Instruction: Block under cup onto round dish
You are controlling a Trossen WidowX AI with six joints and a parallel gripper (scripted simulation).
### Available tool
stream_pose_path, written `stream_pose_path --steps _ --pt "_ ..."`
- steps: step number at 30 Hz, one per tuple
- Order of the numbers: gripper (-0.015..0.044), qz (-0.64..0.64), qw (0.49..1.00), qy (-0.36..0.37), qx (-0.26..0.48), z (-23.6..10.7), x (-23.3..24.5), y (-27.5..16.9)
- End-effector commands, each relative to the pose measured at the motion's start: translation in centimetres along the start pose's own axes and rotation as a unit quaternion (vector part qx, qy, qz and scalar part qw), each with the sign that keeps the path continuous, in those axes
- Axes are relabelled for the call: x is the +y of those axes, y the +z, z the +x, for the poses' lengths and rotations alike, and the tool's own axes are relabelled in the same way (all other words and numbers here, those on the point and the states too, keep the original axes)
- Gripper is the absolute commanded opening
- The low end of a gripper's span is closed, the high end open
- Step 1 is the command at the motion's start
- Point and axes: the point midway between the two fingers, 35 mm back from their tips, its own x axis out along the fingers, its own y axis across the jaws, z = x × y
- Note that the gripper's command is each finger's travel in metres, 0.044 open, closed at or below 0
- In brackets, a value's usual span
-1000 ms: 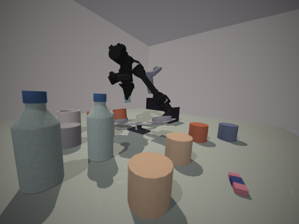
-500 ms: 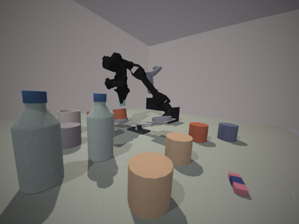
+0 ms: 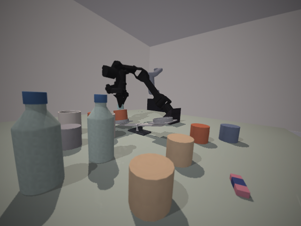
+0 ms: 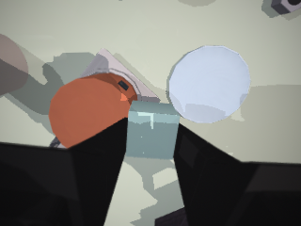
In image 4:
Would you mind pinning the grey balance beam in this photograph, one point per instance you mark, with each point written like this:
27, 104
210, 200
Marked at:
105, 62

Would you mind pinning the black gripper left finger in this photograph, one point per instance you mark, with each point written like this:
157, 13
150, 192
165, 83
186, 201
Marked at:
86, 174

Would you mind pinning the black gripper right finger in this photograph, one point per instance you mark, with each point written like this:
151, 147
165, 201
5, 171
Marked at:
216, 188

